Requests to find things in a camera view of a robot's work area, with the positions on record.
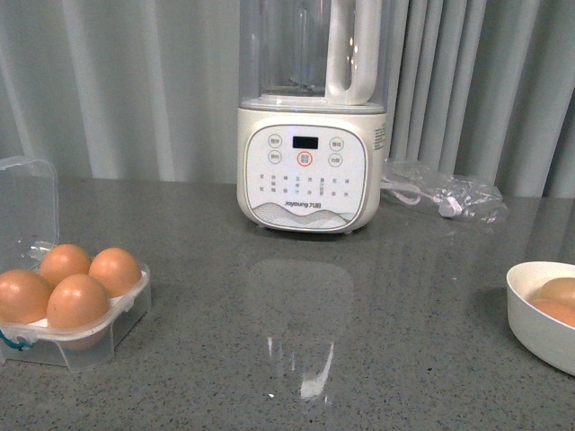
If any white power cable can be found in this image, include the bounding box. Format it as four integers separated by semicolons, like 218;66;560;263
380;175;462;219

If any pale egg in bowl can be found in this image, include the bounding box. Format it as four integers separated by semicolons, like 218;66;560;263
531;277;575;307

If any brown egg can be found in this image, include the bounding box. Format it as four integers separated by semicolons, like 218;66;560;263
88;248;142;297
40;244;92;287
46;274;111;330

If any brown egg carried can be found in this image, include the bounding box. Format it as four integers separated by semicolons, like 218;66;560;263
0;269;53;324

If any brown egg back right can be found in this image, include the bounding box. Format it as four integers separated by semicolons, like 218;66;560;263
88;248;142;297

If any orange egg in bowl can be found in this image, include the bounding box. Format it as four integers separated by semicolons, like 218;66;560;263
531;299;575;328

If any brown egg back left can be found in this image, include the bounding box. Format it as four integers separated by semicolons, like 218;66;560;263
40;244;92;287

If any clear plastic egg box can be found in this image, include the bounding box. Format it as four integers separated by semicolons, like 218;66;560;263
1;156;152;372

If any brown egg front left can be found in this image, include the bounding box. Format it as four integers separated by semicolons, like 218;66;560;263
46;274;111;330

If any white Joyoung blender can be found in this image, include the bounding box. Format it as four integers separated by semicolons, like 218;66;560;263
237;1;394;233

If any blue rubber band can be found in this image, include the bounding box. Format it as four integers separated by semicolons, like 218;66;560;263
0;332;34;351

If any clear plastic bag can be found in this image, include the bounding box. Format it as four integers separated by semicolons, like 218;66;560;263
381;159;509;224

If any white bowl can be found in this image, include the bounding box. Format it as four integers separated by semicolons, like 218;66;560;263
506;261;574;375

